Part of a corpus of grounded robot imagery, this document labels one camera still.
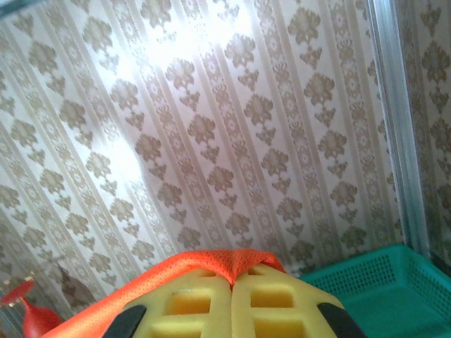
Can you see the teal plastic basket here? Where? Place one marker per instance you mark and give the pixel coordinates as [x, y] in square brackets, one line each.
[380, 292]

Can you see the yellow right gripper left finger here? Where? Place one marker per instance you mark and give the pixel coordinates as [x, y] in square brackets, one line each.
[190, 306]

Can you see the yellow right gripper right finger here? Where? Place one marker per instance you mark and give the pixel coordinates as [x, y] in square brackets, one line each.
[278, 306]

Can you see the orange t-shirt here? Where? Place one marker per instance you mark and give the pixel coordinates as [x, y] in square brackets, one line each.
[197, 262]

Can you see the aluminium frame post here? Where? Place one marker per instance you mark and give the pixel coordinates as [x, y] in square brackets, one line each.
[398, 123]

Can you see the red wine glass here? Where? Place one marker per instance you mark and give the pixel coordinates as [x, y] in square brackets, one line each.
[38, 318]

